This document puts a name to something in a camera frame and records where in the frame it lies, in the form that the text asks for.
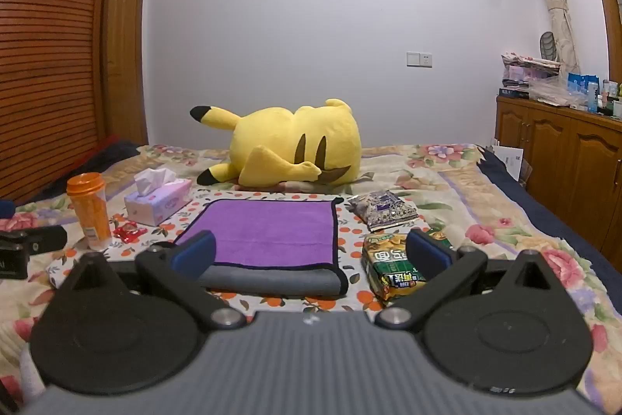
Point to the red candy wrapper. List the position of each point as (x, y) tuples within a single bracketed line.
[(128, 231)]

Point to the blue packets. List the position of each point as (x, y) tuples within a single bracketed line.
[(583, 87)]

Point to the orange plastic bottle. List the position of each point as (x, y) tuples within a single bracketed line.
[(90, 213)]

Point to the stack of packaged bags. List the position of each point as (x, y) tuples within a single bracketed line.
[(529, 72)]

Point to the yellow plush toy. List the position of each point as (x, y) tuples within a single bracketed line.
[(296, 142)]

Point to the wooden louvred wardrobe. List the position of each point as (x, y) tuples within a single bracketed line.
[(43, 55)]

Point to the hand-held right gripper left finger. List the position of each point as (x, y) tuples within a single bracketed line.
[(197, 253)]

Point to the white papers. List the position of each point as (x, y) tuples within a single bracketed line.
[(508, 160)]

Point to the green snack packet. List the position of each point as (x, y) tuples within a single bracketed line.
[(388, 271)]

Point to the floral bed blanket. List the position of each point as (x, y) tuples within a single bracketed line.
[(486, 211)]

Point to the grey fly swatter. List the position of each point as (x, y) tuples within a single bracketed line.
[(548, 45)]

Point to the dark cloth with red stripe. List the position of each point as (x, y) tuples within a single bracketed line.
[(109, 152)]

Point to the small bottles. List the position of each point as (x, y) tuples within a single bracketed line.
[(611, 96)]

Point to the dark blue bed cover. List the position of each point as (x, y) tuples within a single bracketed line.
[(549, 213)]

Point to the purple snack packet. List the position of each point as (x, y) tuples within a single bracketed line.
[(384, 210)]

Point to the pink tissue box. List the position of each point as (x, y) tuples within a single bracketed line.
[(158, 201)]

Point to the wooden cabinet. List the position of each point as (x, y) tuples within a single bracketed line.
[(563, 152)]

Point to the wooden door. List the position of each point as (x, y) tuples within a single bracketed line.
[(124, 45)]

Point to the purple towel with black edge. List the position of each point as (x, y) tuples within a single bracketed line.
[(272, 230)]

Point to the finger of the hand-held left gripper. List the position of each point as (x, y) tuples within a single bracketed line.
[(43, 238)]

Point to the white wall socket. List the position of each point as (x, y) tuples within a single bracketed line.
[(419, 59)]

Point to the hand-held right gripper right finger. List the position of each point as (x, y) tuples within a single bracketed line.
[(427, 253)]

